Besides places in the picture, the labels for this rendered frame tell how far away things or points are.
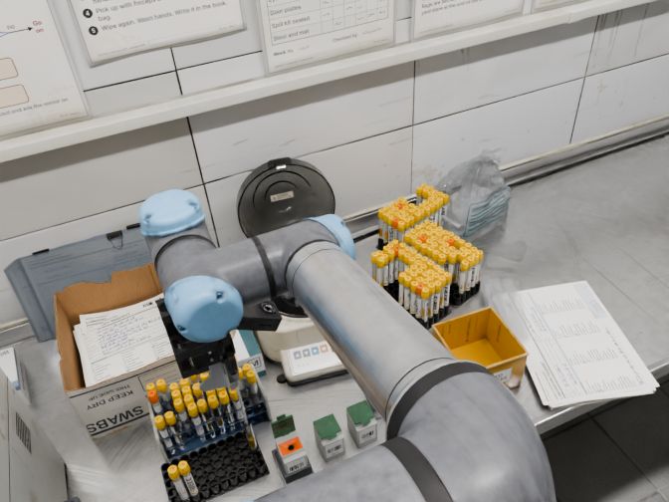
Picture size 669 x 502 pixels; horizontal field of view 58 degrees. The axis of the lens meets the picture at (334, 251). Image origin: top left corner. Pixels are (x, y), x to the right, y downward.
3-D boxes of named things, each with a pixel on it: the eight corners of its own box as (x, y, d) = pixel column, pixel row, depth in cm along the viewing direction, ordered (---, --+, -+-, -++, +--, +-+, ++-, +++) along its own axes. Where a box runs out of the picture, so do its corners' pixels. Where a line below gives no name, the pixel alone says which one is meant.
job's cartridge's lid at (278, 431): (270, 421, 100) (269, 419, 100) (275, 440, 102) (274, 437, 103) (292, 412, 101) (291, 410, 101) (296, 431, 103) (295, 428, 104)
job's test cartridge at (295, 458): (288, 481, 103) (284, 461, 99) (278, 458, 106) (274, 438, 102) (309, 471, 104) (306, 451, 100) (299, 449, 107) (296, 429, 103)
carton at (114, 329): (90, 443, 113) (61, 395, 103) (75, 339, 133) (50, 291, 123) (216, 394, 119) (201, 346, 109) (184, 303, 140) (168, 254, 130)
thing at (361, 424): (357, 448, 108) (356, 427, 104) (346, 428, 112) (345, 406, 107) (377, 440, 110) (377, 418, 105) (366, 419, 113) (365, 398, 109)
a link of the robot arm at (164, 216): (140, 233, 66) (128, 194, 72) (164, 303, 74) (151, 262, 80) (209, 213, 69) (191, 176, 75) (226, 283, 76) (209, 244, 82)
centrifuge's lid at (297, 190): (228, 171, 121) (224, 156, 127) (249, 272, 135) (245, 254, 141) (331, 152, 124) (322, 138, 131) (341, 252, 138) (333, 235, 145)
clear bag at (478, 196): (457, 256, 146) (463, 193, 134) (406, 224, 157) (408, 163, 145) (523, 211, 158) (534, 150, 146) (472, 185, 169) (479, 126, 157)
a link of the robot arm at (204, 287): (271, 273, 63) (240, 216, 71) (165, 308, 60) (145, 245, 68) (280, 324, 68) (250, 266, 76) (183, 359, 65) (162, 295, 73)
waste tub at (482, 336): (460, 408, 114) (465, 376, 107) (428, 358, 123) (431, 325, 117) (522, 386, 117) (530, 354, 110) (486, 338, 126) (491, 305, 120)
